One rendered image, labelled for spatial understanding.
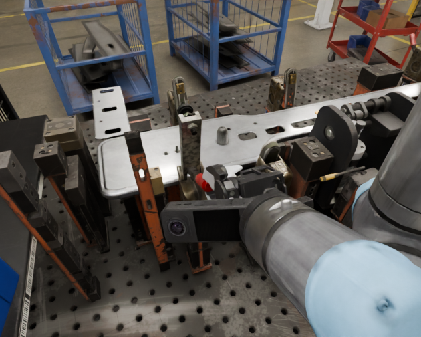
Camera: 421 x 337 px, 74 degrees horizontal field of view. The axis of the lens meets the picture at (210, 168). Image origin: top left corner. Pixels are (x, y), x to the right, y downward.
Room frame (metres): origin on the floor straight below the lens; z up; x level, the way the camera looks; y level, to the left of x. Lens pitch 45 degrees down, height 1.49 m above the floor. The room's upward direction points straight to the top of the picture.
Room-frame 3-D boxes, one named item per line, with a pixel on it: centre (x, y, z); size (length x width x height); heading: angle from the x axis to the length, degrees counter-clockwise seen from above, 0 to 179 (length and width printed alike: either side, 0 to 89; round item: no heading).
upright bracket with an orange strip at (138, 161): (0.38, 0.13, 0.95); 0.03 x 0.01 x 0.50; 109
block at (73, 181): (0.48, 0.34, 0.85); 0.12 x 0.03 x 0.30; 19
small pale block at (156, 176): (0.41, 0.12, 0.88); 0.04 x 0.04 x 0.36; 19
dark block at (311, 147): (0.43, -0.21, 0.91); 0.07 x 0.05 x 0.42; 19
